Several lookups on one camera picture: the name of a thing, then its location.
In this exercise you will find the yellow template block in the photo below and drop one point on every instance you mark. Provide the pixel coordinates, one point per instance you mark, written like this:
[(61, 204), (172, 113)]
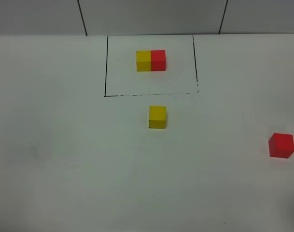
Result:
[(143, 61)]

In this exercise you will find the red template block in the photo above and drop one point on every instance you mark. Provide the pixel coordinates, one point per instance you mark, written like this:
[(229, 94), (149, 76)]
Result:
[(158, 60)]

